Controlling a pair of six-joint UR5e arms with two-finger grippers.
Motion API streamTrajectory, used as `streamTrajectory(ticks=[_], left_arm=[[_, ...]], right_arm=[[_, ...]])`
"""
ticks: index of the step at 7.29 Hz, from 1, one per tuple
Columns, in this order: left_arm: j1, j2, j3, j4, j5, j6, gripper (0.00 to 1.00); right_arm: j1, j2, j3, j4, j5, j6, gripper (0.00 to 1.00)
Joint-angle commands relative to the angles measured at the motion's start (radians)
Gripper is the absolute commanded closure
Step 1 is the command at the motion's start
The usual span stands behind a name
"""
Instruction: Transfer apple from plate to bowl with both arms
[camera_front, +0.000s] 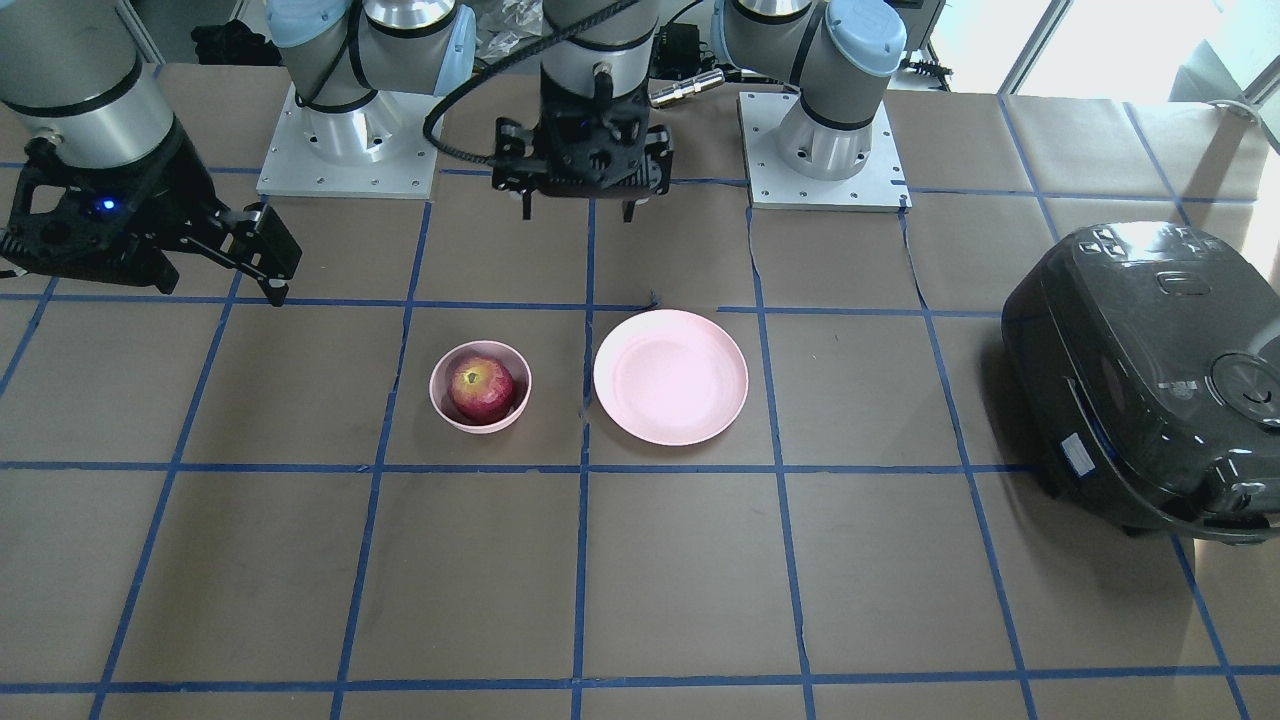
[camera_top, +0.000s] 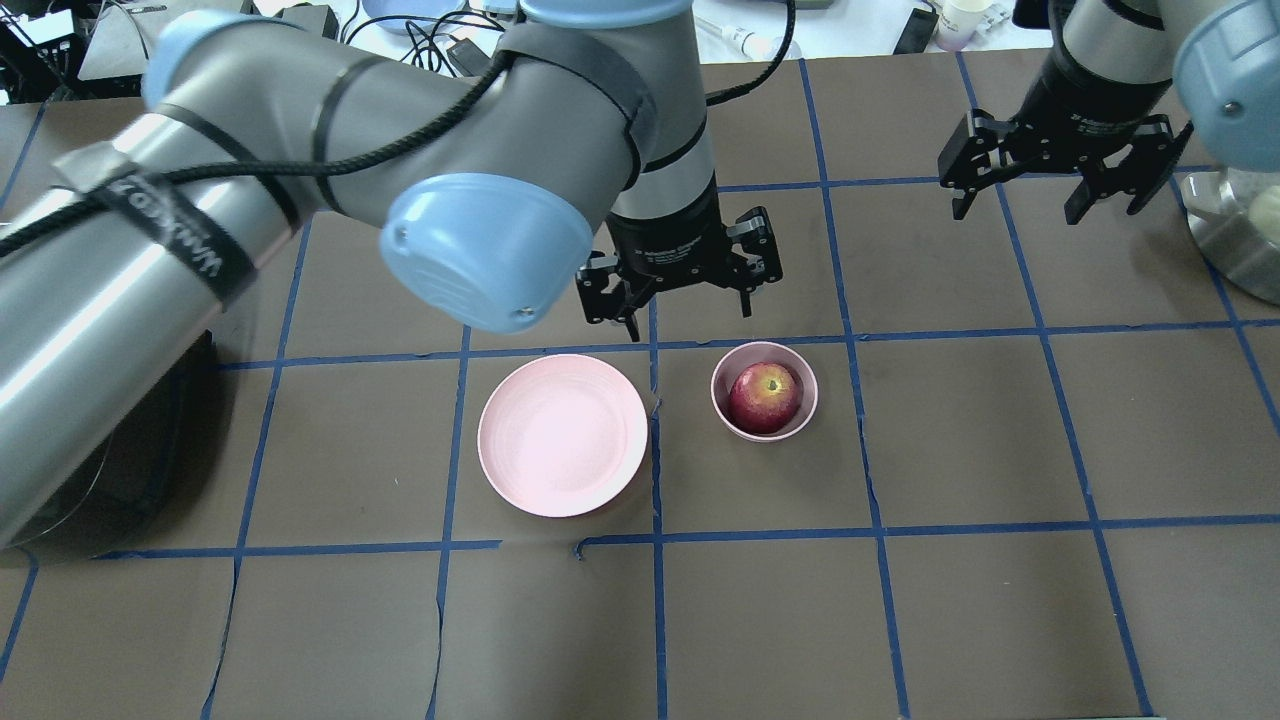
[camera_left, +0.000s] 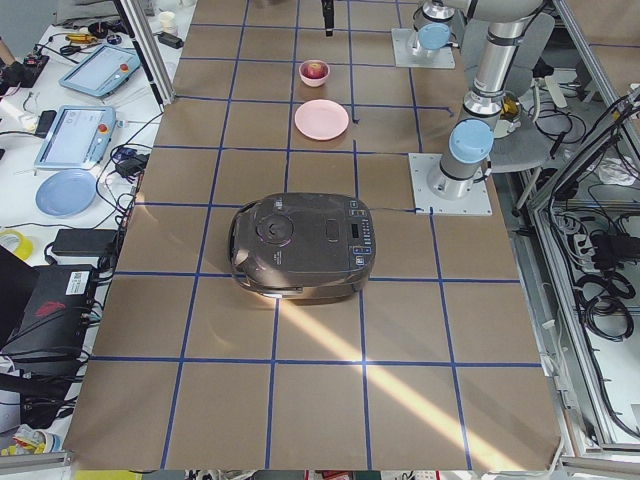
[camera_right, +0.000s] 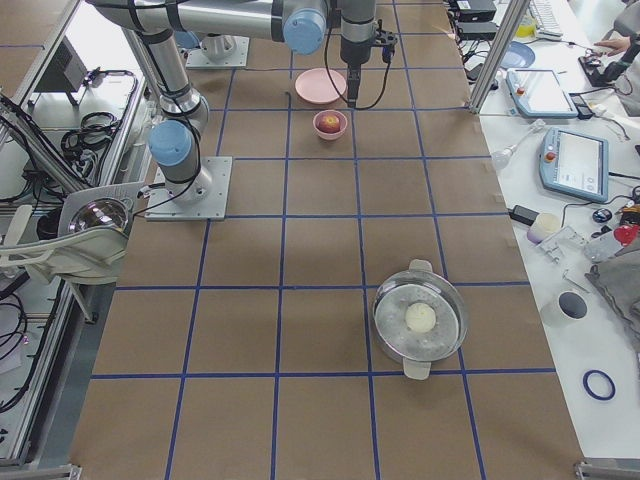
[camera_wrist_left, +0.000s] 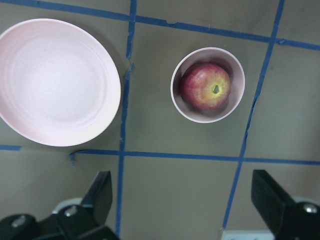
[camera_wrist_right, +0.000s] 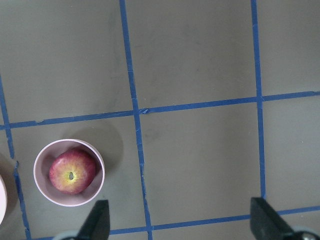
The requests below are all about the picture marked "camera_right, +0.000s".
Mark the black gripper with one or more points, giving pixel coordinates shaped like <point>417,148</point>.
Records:
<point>353,54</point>

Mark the red apple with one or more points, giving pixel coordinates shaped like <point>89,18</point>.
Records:
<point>329,124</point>

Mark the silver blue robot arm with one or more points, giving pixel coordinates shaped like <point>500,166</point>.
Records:
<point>304,26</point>

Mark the pink plate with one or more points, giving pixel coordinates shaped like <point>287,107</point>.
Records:
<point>320,87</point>

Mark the pink bowl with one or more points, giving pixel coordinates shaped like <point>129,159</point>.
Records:
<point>330,137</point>

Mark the light blue plate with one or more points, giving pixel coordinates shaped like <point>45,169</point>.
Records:
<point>518,55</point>

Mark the shiny steel bowl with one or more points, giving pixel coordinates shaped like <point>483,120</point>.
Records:
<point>106,212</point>

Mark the upper teach pendant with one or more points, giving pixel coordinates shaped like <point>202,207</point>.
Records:
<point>537,93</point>

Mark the teach pendant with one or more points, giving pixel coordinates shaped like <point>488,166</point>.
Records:
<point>575,164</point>
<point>537,93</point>

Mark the black power adapter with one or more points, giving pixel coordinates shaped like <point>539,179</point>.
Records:
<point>523,215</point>

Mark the lower teach pendant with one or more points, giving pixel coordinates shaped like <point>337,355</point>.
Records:
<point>575,164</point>

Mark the steel steamer pot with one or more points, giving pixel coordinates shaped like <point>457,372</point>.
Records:
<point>416,352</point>

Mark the white steamed bun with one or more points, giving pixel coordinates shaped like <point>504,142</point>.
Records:
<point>420,317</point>

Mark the grey office chair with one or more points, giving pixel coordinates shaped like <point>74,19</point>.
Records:
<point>92,256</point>

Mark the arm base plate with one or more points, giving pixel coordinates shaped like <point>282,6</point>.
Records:
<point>207,198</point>
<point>219,52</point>

